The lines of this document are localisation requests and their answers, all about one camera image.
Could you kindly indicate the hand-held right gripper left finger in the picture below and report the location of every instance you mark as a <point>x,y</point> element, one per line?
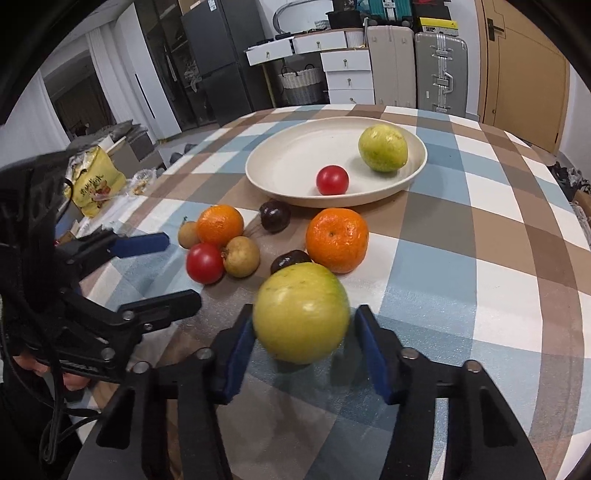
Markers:
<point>235,357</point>

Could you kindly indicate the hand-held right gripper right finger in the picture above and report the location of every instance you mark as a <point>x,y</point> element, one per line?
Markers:
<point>373,357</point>

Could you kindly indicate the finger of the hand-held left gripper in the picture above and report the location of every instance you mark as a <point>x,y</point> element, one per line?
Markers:
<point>138,245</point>
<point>157,309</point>

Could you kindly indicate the small brown longan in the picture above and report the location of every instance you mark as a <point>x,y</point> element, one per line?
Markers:
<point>187,235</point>

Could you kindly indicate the red tomato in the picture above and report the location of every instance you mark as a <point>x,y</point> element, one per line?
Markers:
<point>332,180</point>
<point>204,263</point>

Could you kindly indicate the yellow-green guava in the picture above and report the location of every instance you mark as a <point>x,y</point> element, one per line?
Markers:
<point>300,314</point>

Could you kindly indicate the small orange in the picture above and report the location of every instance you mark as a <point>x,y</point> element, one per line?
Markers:
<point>220,225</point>

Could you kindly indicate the large brown longan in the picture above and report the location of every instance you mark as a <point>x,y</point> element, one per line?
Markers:
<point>241,256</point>

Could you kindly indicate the dark purple plum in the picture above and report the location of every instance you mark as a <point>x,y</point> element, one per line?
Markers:
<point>288,259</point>
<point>274,215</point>

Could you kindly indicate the large orange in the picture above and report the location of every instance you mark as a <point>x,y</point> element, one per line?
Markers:
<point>337,239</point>

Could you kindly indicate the cream round plate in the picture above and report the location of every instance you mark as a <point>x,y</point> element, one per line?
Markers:
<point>295,152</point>

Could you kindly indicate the person's left hand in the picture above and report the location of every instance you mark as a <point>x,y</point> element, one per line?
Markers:
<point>73,382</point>

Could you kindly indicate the clear snack bag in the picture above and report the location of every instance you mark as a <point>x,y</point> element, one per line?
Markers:
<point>141,181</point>

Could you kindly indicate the yellow snack bag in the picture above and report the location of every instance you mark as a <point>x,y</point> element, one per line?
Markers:
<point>94,182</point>

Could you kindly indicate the grey slipper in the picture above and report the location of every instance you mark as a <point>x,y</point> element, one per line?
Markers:
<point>176,157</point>
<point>190,148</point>

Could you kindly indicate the checkered tablecloth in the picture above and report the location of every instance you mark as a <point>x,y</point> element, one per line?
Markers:
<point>461,230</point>

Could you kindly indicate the dark grey fridge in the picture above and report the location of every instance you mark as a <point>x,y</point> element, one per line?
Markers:
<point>221,60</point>

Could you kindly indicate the green guava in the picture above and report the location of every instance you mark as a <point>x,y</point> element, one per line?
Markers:
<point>383,147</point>

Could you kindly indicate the woven laundry basket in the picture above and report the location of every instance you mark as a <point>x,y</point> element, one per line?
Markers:
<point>300,85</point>

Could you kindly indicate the flat cardboard sheet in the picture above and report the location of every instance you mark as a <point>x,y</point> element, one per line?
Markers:
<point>198,5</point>

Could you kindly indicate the small brown cardboard box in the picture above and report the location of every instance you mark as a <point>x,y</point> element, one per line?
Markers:
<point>584,205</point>

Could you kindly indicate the white drawer desk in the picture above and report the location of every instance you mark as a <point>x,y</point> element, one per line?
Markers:
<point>346,78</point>

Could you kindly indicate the row of shoes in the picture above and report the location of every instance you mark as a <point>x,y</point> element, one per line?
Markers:
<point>572,177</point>

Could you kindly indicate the metal hoop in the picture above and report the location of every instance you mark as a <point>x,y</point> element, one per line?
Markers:
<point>279,16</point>

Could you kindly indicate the small white basket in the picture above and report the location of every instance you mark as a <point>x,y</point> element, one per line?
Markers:
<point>319,23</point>

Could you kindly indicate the beige suitcase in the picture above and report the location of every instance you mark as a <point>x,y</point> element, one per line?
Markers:
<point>390,69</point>

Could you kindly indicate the silver suitcase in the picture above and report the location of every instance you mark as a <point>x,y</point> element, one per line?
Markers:
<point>441,74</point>

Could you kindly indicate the white ribbed bin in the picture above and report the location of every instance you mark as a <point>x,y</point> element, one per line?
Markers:
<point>355,38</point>

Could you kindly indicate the black box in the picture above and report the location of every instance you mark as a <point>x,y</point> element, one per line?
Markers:
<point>344,18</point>

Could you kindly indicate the wooden door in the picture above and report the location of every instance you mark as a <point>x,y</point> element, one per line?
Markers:
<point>521,83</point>

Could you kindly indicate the yellow shoe box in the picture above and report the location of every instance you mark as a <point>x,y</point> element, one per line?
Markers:
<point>436,26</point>

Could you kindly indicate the teal suitcase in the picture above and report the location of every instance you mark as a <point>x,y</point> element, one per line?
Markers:
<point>383,9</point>

